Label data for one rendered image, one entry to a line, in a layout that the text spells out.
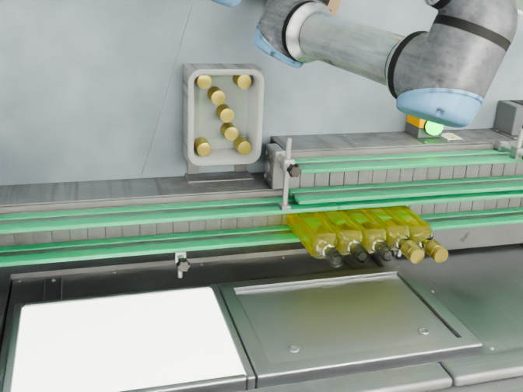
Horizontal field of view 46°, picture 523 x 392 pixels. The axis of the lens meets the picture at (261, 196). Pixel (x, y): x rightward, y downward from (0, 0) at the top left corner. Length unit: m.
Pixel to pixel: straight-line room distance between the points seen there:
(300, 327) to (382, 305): 0.21
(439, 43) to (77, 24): 0.81
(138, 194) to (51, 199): 0.19
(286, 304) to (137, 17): 0.71
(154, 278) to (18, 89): 0.53
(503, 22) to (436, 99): 0.14
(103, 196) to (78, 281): 0.23
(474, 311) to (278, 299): 0.46
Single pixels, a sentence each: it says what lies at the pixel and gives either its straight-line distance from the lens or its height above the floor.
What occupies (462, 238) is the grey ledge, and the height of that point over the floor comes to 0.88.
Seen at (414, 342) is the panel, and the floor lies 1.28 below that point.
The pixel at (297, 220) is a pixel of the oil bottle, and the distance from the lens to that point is 1.42.
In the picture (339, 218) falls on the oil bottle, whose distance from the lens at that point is 1.42.
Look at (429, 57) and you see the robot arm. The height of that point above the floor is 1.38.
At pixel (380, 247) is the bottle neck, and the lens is 1.35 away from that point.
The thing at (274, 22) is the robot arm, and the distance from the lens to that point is 1.24.
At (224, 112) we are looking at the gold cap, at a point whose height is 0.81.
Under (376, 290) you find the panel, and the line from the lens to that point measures 1.46.
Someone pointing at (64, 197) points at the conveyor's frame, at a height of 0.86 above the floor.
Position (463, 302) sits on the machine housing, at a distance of 1.55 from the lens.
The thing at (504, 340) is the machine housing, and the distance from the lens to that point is 1.45.
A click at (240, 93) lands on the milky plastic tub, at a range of 1.50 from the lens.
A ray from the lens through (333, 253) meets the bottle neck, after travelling 1.29.
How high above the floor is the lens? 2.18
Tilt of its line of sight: 63 degrees down
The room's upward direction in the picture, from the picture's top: 143 degrees clockwise
